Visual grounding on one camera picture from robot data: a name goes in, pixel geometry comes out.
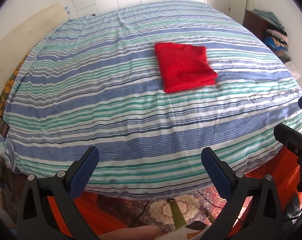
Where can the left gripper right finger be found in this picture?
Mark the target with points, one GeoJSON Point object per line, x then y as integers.
{"type": "Point", "coordinates": [252, 209]}

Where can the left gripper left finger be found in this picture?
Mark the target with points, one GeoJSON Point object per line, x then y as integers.
{"type": "Point", "coordinates": [35, 218]}

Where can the red knit sweater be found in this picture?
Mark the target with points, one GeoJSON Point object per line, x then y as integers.
{"type": "Point", "coordinates": [183, 67]}

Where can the pile of folded clothes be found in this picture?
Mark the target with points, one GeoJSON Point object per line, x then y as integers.
{"type": "Point", "coordinates": [277, 40]}

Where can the person left hand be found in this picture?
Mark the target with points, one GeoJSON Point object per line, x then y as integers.
{"type": "Point", "coordinates": [139, 233]}

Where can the orange red trousers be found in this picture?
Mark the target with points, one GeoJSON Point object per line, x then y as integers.
{"type": "Point", "coordinates": [283, 168]}

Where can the red patterned floor rug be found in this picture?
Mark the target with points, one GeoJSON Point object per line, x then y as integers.
{"type": "Point", "coordinates": [202, 205]}

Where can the dark wooden dresser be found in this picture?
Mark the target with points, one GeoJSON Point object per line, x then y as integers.
{"type": "Point", "coordinates": [255, 24]}

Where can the orange floral bed sheet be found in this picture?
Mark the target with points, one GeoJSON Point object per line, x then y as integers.
{"type": "Point", "coordinates": [9, 84]}

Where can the striped blue green bedspread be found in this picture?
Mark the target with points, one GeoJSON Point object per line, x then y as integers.
{"type": "Point", "coordinates": [95, 81]}

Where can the cream padded headboard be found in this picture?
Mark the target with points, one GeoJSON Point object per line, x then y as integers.
{"type": "Point", "coordinates": [15, 45]}

